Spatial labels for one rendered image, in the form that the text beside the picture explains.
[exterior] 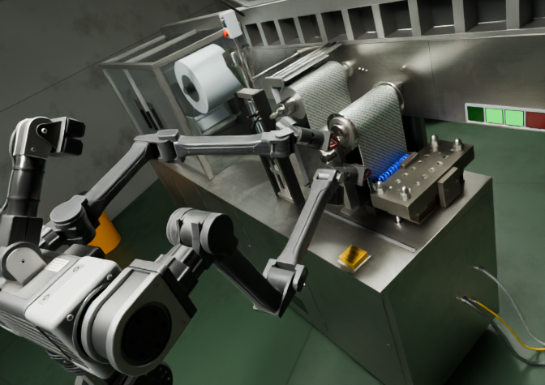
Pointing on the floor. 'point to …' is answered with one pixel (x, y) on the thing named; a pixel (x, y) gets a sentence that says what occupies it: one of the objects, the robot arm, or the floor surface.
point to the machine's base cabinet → (405, 288)
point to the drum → (105, 233)
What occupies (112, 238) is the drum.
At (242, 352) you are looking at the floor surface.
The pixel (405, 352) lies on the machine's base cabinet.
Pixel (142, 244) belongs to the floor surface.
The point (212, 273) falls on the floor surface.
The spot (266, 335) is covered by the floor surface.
